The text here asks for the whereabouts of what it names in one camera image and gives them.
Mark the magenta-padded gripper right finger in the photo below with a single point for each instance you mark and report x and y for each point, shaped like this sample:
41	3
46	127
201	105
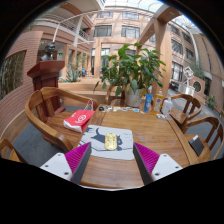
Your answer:
165	165

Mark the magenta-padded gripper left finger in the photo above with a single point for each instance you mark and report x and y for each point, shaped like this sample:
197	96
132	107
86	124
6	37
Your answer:
57	165

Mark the yellow computer mouse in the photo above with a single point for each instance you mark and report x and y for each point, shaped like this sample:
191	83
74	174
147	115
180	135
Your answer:
110	141

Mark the grey cat-print mouse pad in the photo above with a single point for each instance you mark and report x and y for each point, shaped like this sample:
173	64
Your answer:
126	146

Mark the black box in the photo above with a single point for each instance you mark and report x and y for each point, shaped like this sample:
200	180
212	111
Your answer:
196	145

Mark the wooden armchair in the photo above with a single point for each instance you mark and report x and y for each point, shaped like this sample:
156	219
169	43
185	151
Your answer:
40	100
178	116
108	98
13	155
213	121

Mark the red paper bag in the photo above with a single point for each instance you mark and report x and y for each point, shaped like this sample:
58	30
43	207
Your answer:
78	121

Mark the small white packet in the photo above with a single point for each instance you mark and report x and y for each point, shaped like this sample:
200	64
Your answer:
161	116

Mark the blue tube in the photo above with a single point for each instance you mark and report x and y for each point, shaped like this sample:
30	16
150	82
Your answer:
148	103

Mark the yellow flowering plant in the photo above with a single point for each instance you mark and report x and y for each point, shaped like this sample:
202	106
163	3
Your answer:
210	101

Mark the white abstract sculpture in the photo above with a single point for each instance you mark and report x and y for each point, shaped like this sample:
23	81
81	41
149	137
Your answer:
186	89

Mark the dark red wooden podium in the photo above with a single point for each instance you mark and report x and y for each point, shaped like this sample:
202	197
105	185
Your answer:
45	76

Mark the spiky green plant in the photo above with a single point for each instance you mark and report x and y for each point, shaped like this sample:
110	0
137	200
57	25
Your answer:
73	76

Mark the potted green leafy plant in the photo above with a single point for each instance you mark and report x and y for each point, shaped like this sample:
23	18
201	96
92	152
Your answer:
133	70

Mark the dark bust statue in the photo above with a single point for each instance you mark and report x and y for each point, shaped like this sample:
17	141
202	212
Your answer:
48	51

